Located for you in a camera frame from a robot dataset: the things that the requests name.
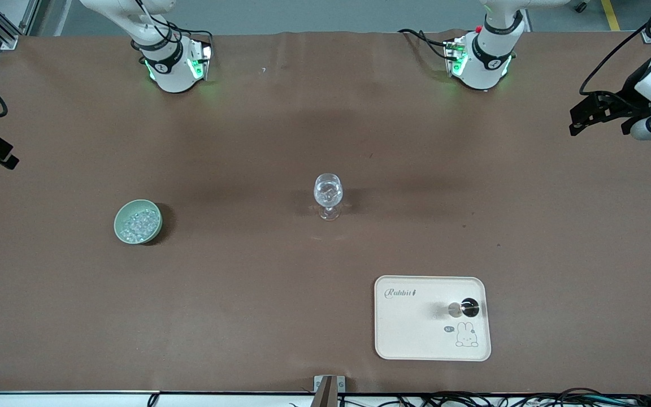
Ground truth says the clear ice cubes pile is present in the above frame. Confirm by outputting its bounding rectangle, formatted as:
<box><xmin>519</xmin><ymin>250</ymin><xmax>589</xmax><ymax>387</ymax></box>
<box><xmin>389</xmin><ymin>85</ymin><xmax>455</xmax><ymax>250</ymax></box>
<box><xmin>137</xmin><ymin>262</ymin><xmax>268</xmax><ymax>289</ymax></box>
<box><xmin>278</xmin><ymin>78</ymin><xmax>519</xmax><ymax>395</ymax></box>
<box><xmin>120</xmin><ymin>209</ymin><xmax>159</xmax><ymax>241</ymax></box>

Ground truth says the silver metal jigger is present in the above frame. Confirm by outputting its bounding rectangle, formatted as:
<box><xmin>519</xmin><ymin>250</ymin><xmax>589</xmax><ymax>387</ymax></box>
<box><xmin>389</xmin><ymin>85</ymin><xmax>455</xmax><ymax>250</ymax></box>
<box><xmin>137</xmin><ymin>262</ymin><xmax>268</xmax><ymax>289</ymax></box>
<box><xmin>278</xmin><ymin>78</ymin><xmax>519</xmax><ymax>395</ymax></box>
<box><xmin>447</xmin><ymin>297</ymin><xmax>480</xmax><ymax>319</ymax></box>

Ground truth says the clear wine glass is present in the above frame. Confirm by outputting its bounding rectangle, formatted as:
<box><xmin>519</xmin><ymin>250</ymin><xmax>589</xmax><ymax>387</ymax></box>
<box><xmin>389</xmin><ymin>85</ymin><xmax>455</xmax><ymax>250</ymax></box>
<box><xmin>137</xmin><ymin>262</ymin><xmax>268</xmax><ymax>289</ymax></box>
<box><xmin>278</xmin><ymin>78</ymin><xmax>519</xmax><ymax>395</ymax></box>
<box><xmin>313</xmin><ymin>173</ymin><xmax>344</xmax><ymax>221</ymax></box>

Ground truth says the mint green bowl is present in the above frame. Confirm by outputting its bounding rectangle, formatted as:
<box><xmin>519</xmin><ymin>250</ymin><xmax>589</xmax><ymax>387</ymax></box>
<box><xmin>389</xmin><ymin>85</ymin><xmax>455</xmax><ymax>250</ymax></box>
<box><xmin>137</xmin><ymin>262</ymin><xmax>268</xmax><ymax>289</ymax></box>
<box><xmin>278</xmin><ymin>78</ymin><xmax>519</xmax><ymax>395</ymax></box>
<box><xmin>114</xmin><ymin>199</ymin><xmax>163</xmax><ymax>245</ymax></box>

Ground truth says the beige rabbit print tray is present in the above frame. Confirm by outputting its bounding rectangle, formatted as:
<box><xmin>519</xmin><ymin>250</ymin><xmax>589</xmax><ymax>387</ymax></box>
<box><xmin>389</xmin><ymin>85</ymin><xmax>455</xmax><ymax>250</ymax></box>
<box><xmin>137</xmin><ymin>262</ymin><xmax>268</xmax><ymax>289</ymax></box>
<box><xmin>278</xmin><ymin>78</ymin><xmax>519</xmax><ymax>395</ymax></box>
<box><xmin>374</xmin><ymin>275</ymin><xmax>492</xmax><ymax>361</ymax></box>

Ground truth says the brown table cloth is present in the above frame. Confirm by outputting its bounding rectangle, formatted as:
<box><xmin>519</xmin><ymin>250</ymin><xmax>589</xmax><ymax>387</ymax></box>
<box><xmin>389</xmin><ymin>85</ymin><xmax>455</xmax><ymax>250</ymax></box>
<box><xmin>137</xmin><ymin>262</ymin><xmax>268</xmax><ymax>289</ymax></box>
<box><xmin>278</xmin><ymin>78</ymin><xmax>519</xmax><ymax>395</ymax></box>
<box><xmin>0</xmin><ymin>29</ymin><xmax>651</xmax><ymax>395</ymax></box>

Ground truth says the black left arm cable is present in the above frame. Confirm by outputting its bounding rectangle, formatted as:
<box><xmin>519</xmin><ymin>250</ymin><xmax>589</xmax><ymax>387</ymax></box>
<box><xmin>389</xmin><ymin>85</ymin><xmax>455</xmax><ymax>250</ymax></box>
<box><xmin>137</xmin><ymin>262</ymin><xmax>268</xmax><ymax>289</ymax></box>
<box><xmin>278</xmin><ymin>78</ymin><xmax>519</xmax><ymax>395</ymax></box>
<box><xmin>579</xmin><ymin>0</ymin><xmax>651</xmax><ymax>97</ymax></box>

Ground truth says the aluminium frame post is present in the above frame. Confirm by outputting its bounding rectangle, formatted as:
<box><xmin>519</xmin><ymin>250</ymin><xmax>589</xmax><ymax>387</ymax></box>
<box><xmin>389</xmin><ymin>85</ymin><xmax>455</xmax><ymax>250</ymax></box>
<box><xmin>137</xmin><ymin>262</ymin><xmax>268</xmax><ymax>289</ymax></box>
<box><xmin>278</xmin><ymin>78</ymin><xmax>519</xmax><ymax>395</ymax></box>
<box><xmin>0</xmin><ymin>0</ymin><xmax>41</xmax><ymax>50</ymax></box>

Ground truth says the black left base cable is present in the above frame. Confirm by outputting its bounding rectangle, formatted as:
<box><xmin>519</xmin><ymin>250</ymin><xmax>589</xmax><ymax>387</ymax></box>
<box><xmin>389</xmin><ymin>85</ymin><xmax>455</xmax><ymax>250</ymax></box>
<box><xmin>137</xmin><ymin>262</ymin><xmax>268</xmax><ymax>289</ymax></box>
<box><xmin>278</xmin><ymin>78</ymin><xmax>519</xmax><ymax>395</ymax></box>
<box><xmin>398</xmin><ymin>28</ymin><xmax>453</xmax><ymax>60</ymax></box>

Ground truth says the black base cable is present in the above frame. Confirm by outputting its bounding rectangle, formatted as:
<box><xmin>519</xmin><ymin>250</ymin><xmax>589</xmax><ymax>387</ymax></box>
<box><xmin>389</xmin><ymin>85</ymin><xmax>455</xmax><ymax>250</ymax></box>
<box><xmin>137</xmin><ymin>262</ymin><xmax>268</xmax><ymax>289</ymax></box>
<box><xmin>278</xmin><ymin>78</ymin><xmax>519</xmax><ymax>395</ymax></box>
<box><xmin>164</xmin><ymin>21</ymin><xmax>213</xmax><ymax>43</ymax></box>
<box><xmin>398</xmin><ymin>28</ymin><xmax>453</xmax><ymax>60</ymax></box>

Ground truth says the black right base cable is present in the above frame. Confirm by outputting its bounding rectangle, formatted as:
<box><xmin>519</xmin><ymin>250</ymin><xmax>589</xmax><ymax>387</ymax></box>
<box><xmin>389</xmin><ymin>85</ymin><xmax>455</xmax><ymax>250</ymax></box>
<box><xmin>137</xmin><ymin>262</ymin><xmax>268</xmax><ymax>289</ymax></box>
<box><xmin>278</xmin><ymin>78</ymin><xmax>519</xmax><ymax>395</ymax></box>
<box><xmin>164</xmin><ymin>21</ymin><xmax>213</xmax><ymax>43</ymax></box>

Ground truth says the black cable bundle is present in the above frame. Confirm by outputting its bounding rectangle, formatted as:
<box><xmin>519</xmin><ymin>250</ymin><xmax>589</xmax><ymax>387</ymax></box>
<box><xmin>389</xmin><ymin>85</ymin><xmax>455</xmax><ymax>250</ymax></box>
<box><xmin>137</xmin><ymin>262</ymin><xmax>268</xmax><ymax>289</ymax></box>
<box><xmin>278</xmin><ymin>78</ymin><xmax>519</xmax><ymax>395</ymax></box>
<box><xmin>340</xmin><ymin>387</ymin><xmax>651</xmax><ymax>407</ymax></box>

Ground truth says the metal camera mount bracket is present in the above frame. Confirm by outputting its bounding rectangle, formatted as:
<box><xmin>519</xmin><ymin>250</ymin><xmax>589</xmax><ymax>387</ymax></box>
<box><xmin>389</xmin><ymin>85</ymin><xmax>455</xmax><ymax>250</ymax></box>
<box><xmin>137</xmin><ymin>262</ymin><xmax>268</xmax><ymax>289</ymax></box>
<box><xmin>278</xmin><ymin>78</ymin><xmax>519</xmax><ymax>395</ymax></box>
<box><xmin>313</xmin><ymin>375</ymin><xmax>346</xmax><ymax>407</ymax></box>

